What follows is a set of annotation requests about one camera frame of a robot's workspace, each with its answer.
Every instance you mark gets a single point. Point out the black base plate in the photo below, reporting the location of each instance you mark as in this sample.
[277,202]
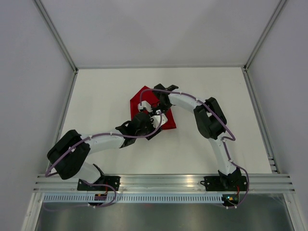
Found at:
[105,183]
[222,184]

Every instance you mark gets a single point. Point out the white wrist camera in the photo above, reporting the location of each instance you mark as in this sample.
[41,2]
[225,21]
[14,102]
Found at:
[145,106]
[159,120]

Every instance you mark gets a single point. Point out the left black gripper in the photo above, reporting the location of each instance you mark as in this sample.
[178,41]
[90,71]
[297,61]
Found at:
[152,135]

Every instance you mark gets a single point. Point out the left aluminium frame post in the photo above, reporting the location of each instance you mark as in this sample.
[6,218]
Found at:
[52,28]

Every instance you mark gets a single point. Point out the right aluminium frame post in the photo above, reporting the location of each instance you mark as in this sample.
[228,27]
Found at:
[266,31]

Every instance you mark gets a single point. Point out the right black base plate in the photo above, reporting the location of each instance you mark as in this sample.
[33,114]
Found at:
[222,184]

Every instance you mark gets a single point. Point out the aluminium front rail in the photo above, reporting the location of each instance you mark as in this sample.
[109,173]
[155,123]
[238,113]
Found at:
[168,183]

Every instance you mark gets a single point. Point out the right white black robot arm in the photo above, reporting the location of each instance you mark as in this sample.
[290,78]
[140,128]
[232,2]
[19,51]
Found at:
[212,125]

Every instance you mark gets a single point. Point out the aluminium frame post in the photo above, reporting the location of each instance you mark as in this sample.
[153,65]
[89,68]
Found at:
[52,28]
[266,31]

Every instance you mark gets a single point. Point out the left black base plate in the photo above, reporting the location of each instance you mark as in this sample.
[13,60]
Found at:
[105,183]

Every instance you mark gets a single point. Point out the red cloth napkin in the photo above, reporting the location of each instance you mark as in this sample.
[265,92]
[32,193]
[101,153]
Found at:
[153,101]

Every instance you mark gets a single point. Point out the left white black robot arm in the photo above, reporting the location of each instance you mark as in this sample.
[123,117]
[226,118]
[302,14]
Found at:
[68,155]

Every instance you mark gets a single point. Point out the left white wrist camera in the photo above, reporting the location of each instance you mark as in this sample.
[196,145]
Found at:
[159,120]

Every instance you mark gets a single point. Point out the slotted white cable duct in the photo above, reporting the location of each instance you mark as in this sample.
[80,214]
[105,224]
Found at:
[134,198]

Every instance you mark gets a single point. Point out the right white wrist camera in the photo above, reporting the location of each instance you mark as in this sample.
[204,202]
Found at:
[145,106]

